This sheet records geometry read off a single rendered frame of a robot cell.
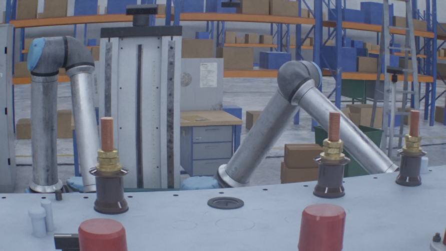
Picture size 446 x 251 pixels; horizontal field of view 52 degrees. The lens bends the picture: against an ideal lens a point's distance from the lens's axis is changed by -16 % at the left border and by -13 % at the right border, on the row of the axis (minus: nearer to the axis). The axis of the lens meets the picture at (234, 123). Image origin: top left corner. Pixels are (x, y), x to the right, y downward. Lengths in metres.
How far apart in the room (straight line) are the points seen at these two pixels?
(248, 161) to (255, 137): 0.11
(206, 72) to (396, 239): 5.17
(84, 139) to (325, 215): 1.15
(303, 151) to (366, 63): 5.61
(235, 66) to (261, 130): 7.34
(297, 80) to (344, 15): 8.33
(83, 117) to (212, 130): 3.75
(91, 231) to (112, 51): 1.48
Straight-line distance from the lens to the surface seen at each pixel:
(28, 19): 8.73
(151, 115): 2.16
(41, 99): 1.83
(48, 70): 1.80
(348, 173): 5.40
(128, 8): 2.10
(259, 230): 1.06
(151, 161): 2.20
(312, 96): 1.77
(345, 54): 10.21
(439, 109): 12.29
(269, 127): 1.99
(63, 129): 8.93
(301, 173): 5.18
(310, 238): 0.77
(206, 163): 5.50
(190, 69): 6.01
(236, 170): 2.10
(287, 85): 1.78
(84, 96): 1.79
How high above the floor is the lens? 1.75
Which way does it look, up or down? 10 degrees down
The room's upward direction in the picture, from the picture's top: 1 degrees clockwise
